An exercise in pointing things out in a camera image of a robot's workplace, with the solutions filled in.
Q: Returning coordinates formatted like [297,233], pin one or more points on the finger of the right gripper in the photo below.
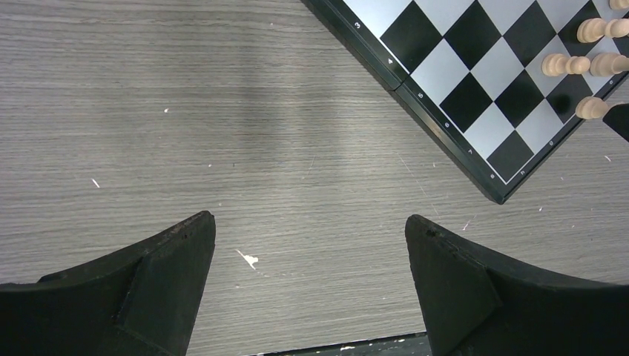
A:
[617,118]

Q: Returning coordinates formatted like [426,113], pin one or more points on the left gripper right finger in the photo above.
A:
[477,301]

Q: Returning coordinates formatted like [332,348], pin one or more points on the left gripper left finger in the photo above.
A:
[140,300]

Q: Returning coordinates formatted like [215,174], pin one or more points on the light chess piece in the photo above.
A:
[608,64]
[591,107]
[592,30]
[619,4]
[557,64]

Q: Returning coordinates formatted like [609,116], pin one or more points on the black white chess board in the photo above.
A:
[470,73]

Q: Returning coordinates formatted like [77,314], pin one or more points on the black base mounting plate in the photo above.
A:
[414,344]

